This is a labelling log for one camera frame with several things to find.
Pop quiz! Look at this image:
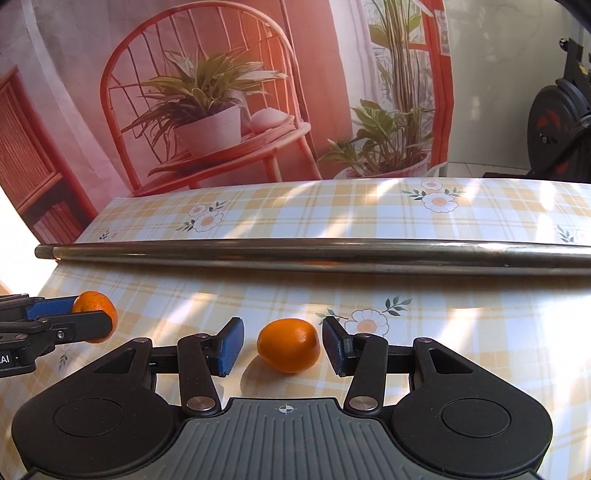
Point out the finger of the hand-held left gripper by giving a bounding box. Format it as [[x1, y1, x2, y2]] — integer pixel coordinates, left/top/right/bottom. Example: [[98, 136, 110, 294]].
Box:
[[0, 310, 114, 354], [0, 294, 77, 323]]

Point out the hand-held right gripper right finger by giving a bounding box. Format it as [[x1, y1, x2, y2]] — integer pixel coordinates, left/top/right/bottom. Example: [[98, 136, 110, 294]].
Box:
[[322, 316, 467, 413]]

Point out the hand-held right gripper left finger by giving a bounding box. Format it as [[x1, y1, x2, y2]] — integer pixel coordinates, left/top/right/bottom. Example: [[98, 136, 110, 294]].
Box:
[[95, 318, 245, 414]]

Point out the orange mandarin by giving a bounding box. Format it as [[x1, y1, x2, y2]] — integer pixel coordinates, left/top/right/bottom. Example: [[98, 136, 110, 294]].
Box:
[[257, 318, 321, 374], [73, 291, 118, 344]]

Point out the yellow plaid floral tablecloth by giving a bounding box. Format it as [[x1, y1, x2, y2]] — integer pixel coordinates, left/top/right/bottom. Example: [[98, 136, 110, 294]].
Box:
[[0, 178, 591, 480]]

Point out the long metal pole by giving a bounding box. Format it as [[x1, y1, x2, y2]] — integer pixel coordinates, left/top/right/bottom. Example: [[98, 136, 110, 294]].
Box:
[[34, 237, 591, 278]]

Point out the printed room backdrop cloth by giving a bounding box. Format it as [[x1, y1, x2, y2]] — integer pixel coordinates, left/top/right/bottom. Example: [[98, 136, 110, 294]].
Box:
[[0, 0, 458, 252]]

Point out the black exercise bike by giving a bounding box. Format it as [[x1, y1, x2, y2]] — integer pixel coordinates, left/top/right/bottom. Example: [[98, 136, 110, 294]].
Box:
[[482, 37, 591, 182]]

